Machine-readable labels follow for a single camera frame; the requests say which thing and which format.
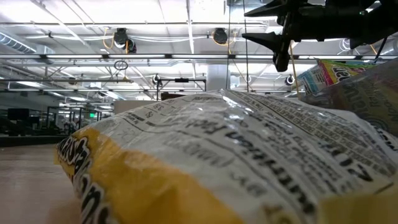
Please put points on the yellow blue ramen packet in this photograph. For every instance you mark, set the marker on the yellow blue ramen packet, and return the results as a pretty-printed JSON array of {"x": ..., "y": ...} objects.
[{"x": 312, "y": 81}]

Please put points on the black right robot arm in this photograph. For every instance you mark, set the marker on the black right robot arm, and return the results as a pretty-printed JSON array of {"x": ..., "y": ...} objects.
[{"x": 376, "y": 25}]

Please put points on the long ceiling light bar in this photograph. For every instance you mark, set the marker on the long ceiling light bar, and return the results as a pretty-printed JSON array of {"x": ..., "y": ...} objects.
[{"x": 140, "y": 56}]

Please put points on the white column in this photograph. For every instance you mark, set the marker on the white column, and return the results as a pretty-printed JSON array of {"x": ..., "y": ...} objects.
[{"x": 217, "y": 77}]

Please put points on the brown plastic tray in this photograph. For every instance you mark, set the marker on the brown plastic tray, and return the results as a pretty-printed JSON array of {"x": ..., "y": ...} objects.
[{"x": 373, "y": 105}]

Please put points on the black metal workstation frame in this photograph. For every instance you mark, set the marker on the black metal workstation frame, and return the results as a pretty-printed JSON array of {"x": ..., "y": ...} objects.
[{"x": 182, "y": 80}]

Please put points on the yellow white ramen packet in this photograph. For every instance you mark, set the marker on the yellow white ramen packet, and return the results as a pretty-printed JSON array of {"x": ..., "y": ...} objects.
[{"x": 217, "y": 149}]

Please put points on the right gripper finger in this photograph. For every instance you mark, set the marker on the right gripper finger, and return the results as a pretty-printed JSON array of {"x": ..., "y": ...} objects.
[
  {"x": 273, "y": 9},
  {"x": 280, "y": 46}
]

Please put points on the lime shrimp ramen packet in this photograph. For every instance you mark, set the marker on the lime shrimp ramen packet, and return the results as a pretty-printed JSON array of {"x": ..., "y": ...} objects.
[{"x": 345, "y": 71}]

